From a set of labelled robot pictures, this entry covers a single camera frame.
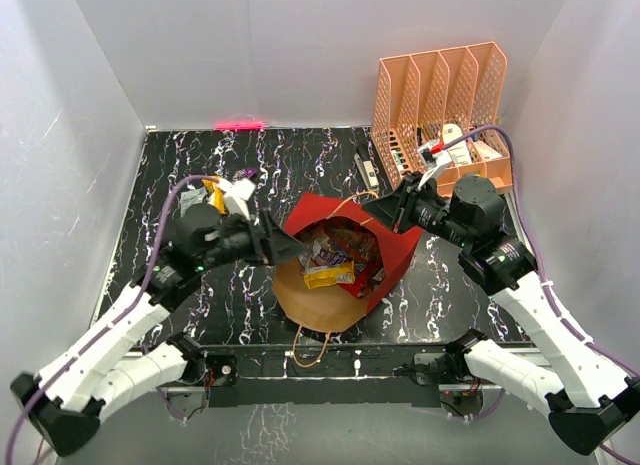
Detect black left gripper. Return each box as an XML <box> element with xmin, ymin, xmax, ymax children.
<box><xmin>197</xmin><ymin>207</ymin><xmax>307</xmax><ymax>271</ymax></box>

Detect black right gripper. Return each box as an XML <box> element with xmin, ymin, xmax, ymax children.
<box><xmin>362</xmin><ymin>171</ymin><xmax>473</xmax><ymax>249</ymax></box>

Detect brown M&M's packet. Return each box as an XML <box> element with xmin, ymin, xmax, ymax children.
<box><xmin>314</xmin><ymin>249</ymin><xmax>349</xmax><ymax>267</ymax></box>

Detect red brown paper bag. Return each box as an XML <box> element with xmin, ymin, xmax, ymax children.
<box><xmin>272</xmin><ymin>189</ymin><xmax>422</xmax><ymax>370</ymax></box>

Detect purple M&M's packet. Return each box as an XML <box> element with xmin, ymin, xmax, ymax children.
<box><xmin>233</xmin><ymin>168</ymin><xmax>258</xmax><ymax>181</ymax></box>

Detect yellow snack packet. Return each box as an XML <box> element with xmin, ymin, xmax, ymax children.
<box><xmin>202</xmin><ymin>176</ymin><xmax>227</xmax><ymax>215</ymax></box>

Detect silver snack wrapper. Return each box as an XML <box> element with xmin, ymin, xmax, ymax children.
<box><xmin>179</xmin><ymin>188</ymin><xmax>207</xmax><ymax>217</ymax></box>
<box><xmin>298</xmin><ymin>236</ymin><xmax>330</xmax><ymax>273</ymax></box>

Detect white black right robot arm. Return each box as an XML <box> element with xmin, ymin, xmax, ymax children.
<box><xmin>362</xmin><ymin>173</ymin><xmax>639</xmax><ymax>456</ymax></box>

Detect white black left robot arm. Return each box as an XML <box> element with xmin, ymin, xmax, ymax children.
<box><xmin>10</xmin><ymin>204</ymin><xmax>303</xmax><ymax>457</ymax></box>

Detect red snack packet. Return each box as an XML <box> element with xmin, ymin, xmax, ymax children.
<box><xmin>322</xmin><ymin>217</ymin><xmax>382</xmax><ymax>298</ymax></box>

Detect green white tube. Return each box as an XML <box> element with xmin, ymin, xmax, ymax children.
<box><xmin>392</xmin><ymin>150</ymin><xmax>408</xmax><ymax>172</ymax></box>

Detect beige black stapler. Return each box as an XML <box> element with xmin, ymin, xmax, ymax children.
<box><xmin>354</xmin><ymin>143</ymin><xmax>379</xmax><ymax>192</ymax></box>

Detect peach plastic file organizer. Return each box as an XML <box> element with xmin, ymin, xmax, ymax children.
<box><xmin>370</xmin><ymin>42</ymin><xmax>513</xmax><ymax>196</ymax></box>

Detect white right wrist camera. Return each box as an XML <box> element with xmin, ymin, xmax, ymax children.
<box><xmin>417</xmin><ymin>139</ymin><xmax>460</xmax><ymax>189</ymax></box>

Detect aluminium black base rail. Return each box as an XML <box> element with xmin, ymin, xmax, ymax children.
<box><xmin>160</xmin><ymin>344</ymin><xmax>500</xmax><ymax>418</ymax></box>

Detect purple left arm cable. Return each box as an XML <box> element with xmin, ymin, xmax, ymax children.
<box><xmin>4</xmin><ymin>174</ymin><xmax>224</xmax><ymax>465</ymax></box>

